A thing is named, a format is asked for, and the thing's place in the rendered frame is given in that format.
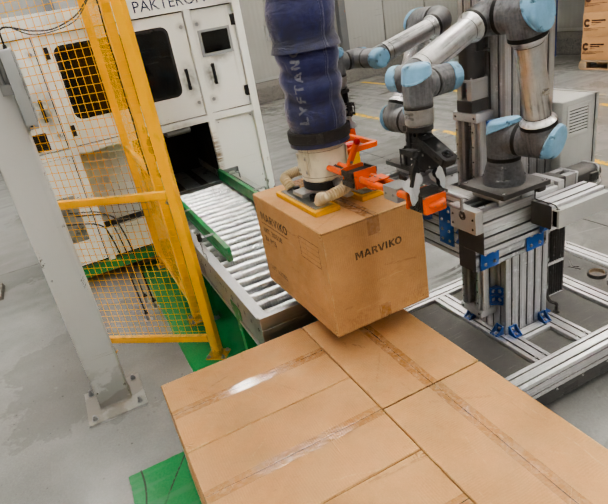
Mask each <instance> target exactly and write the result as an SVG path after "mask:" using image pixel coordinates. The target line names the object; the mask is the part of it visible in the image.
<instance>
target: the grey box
mask: <svg viewBox="0 0 608 504"><path fill-rule="evenodd" d="M0 59H1V61H2V64H3V66H4V69H5V72H6V74H7V77H8V79H9V82H10V85H11V87H12V90H13V92H14V95H15V98H16V100H17V103H18V105H19V108H20V110H21V113H22V116H23V118H24V121H25V123H26V126H27V127H28V126H33V125H37V124H38V121H39V120H38V115H37V112H36V110H35V107H34V104H33V102H32V99H31V96H30V94H29V91H28V88H27V86H26V83H25V80H24V78H23V75H22V72H21V70H20V67H19V64H18V62H17V59H16V56H15V54H14V51H12V49H11V48H7V49H2V50H0Z"/></svg>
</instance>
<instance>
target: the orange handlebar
mask: <svg viewBox="0 0 608 504"><path fill-rule="evenodd" d="M349 135H350V139H349V140H352V141H353V140H354V139H355V138H359V139H360V143H363V144H360V145H359V147H358V150H357V152H359V151H362V150H366V149H369V148H372V147H375V146H377V140H375V139H370V138H366V137H362V136H358V135H354V134H349ZM326 169H327V170H328V171H330V172H333V173H335V174H338V175H341V170H342V169H340V168H337V167H335V166H332V165H328V166H327V168H326ZM341 176H342V175H341ZM389 178H390V176H388V175H384V174H378V175H377V174H374V173H370V174H369V178H366V177H363V176H361V177H359V179H358V181H359V182H360V183H362V184H365V185H367V187H366V188H369V189H371V190H374V191H376V190H380V191H383V184H386V183H389V182H392V181H395V180H392V179H389ZM396 195H397V197H399V198H402V199H404V200H406V198H405V191H402V190H399V191H398V192H397V194H396ZM446 202H447V201H446V198H444V197H442V198H440V199H439V200H436V201H432V202H431V203H430V204H429V208H430V209H437V208H441V207H443V206H444V205H445V204H446Z"/></svg>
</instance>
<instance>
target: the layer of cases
mask: <svg viewBox="0 0 608 504"><path fill-rule="evenodd" d="M161 389H162V392H163V395H164V397H165V400H166V403H167V406H168V409H169V412H170V414H171V417H172V420H173V423H174V426H175V429H176V431H177V434H178V437H179V440H180V443H181V446H182V448H183V451H184V454H185V457H186V460H187V463H188V465H189V468H190V470H191V473H192V476H193V478H194V481H195V483H196V486H197V489H198V491H199V494H200V496H201V499H202V502H203V504H608V449H607V448H605V447H604V446H602V445H601V444H599V443H598V442H596V441H595V440H593V439H592V438H591V437H589V436H588V435H586V434H585V433H583V432H582V431H580V430H579V429H577V428H576V427H575V426H573V425H572V424H570V423H569V422H567V421H566V420H564V419H563V418H561V417H560V416H559V415H557V414H556V413H554V412H553V411H551V410H550V409H548V408H547V407H545V406H544V405H543V404H541V403H540V402H538V401H537V400H535V399H534V398H532V397H531V396H529V395H528V394H527V393H525V392H524V391H522V390H521V389H519V388H518V387H516V386H515V385H513V384H512V383H511V382H509V381H508V380H506V379H505V378H503V377H502V376H500V375H499V374H497V373H496V372H495V371H493V370H492V369H490V368H489V367H487V366H486V365H484V364H483V363H481V362H480V361H479V362H478V360H477V359H476V358H474V357H473V356H471V355H470V354H468V353H467V352H465V351H464V350H463V349H461V348H460V347H458V346H457V345H455V344H454V343H452V342H451V341H449V340H448V339H447V338H445V337H444V336H442V335H441V334H439V333H438V332H436V331H435V330H433V329H432V328H431V327H429V326H428V325H426V324H425V323H423V322H422V321H420V320H419V319H417V318H416V317H415V316H413V315H412V314H410V313H409V312H407V311H406V310H404V309H401V310H399V311H397V312H395V313H392V314H390V315H388V316H386V317H384V318H381V319H379V320H377V321H375V322H372V323H370V324H368V325H366V326H364V327H361V328H359V329H357V330H355V331H352V332H350V333H348V334H346V335H344V336H341V337H338V336H336V335H335V334H334V333H333V332H332V331H331V330H330V329H328V328H327V327H326V326H325V325H324V324H323V323H322V322H320V321H319V320H318V321H316V322H313V323H311V324H309V325H306V326H304V327H303V329H302V328H299V329H297V330H294V331H292V332H289V333H287V334H285V335H282V336H280V337H277V338H275V339H273V340H270V341H268V342H265V343H263V344H261V345H258V346H256V347H253V348H251V349H249V350H246V351H244V352H241V353H239V354H237V355H234V356H232V357H229V358H227V359H225V360H222V361H220V362H217V363H215V364H212V365H210V366H208V367H205V368H203V369H200V370H198V371H196V372H193V373H191V374H188V375H186V376H184V377H181V378H179V379H176V380H174V381H172V382H169V383H167V384H164V385H162V386H161Z"/></svg>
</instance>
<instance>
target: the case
mask: <svg viewBox="0 0 608 504"><path fill-rule="evenodd" d="M284 189H285V187H284V186H283V185H279V186H276V187H273V188H270V189H267V190H263V191H260V192H257V193H254V194H253V199H254V204H255V208H256V213H257V217H258V222H259V227H260V231H261V236H262V240H263V245H264V249H265V254H266V258H267V263H268V267H269V272H270V276H271V279H273V280H274V281H275V282H276V283H277V284H278V285H279V286H281V287H282V288H283V289H284V290H285V291H286V292H287V293H289V294H290V295H291V296H292V297H293V298H294V299H295V300H297V301H298V302H299V303H300V304H301V305H302V306H303V307H305V308H306V309H307V310H308V311H309V312H310V313H311V314H312V315H314V316H315V317H316V318H317V319H318V320H319V321H320V322H322V323H323V324H324V325H325V326H326V327H327V328H328V329H330V330H331V331H332V332H333V333H334V334H335V335H336V336H338V337H341V336H344V335H346V334H348V333H350V332H352V331H355V330H357V329H359V328H361V327H364V326H366V325H368V324H370V323H372V322H375V321H377V320H379V319H381V318H384V317H386V316H388V315H390V314H392V313H395V312H397V311H399V310H401V309H404V308H406V307H408V306H410V305H412V304H415V303H417V302H419V301H421V300H424V299H426V298H428V297H429V289H428V276H427V264H426V251H425V239H424V226H423V214H422V213H419V212H417V211H414V210H412V209H407V208H406V201H403V202H401V203H395V202H392V201H390V200H387V199H385V198H384V195H381V196H378V197H375V198H372V199H369V200H367V201H364V202H362V201H359V200H357V199H355V198H352V197H344V196H341V197H339V198H337V199H335V200H332V202H334V203H336V204H338V205H340V210H338V211H335V212H332V213H329V214H326V215H324V216H321V217H318V218H315V217H313V216H311V215H310V214H308V213H306V212H304V211H302V210H301V209H299V208H297V207H295V206H293V205H292V204H290V203H288V202H286V201H284V200H283V199H281V198H279V197H277V196H276V192H278V191H281V190H284Z"/></svg>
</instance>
